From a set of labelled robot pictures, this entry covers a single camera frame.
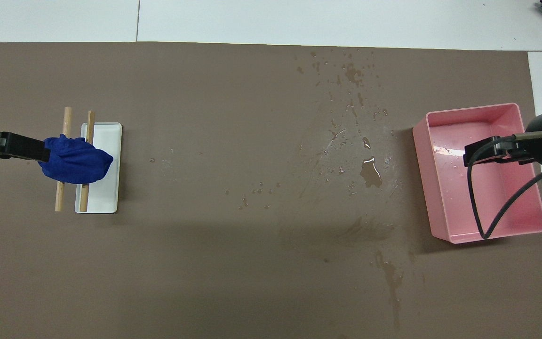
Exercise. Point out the blue towel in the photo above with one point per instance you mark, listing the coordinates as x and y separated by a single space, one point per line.
75 160

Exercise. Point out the water puddle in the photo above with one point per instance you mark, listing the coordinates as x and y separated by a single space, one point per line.
370 176

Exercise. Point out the pink plastic bin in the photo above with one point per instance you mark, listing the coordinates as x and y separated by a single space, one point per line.
506 188

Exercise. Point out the wooden dowel rod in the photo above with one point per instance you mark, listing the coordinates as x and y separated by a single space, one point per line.
66 120
90 125

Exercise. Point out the brown table mat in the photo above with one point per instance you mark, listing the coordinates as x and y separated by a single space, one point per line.
252 235

